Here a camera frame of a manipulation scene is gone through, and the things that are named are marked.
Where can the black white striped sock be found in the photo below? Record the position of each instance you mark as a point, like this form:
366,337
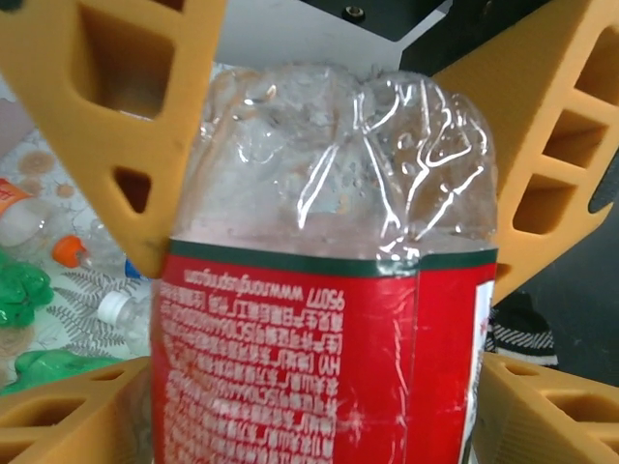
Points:
522,338

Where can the clear bottle red label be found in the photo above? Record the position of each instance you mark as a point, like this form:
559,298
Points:
290,362

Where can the clear bottle orange label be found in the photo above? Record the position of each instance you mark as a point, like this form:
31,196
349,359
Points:
14,198

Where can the clear bottle lime label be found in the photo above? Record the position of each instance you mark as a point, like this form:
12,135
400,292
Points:
113,304

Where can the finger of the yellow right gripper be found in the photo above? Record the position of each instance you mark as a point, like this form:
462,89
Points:
532,121
38,38

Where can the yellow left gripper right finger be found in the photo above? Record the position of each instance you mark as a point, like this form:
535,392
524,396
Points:
512,425

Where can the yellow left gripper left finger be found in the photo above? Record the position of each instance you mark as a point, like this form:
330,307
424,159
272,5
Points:
111,411

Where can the floral patterned tablecloth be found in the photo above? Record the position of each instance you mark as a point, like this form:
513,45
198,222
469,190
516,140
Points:
72,299

